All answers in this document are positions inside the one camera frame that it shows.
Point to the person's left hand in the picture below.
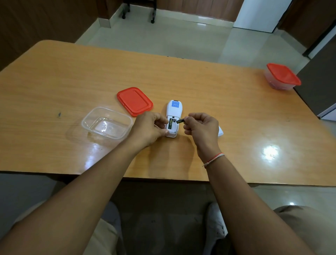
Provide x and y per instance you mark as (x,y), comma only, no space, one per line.
(145,130)

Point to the person's right hand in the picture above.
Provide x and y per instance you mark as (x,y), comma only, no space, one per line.
(206,134)

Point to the person's right thumb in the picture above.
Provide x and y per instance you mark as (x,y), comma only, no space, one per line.
(188,128)

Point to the person's left thumb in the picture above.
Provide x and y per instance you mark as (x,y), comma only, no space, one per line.
(164,133)

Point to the white remote control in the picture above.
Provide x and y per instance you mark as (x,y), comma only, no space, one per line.
(173,110)

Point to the person's left forearm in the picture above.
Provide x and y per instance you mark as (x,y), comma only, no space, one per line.
(70,202)

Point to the person's right forearm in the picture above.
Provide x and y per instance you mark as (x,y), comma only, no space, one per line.
(249,210)

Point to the black and green battery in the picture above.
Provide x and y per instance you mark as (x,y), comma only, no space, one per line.
(170,124)

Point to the white battery cover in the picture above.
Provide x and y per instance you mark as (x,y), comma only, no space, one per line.
(220,132)

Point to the red plastic lid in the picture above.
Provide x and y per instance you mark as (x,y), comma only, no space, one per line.
(283,74)
(134,101)

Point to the clear plastic container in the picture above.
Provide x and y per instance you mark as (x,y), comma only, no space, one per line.
(275,84)
(105,123)

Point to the person's right white shoe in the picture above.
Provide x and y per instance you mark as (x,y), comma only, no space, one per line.
(215,223)

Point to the person's white shoe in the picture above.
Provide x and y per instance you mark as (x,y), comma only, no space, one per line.
(114,220)
(215,223)

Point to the person's left white shoe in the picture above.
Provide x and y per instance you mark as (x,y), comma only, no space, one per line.
(114,220)

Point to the black wheeled chair base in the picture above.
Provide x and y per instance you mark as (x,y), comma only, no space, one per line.
(152,13)

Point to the white door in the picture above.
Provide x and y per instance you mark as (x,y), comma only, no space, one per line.
(259,14)

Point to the dark grey cabinet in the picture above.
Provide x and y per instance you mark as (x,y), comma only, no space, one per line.
(319,78)

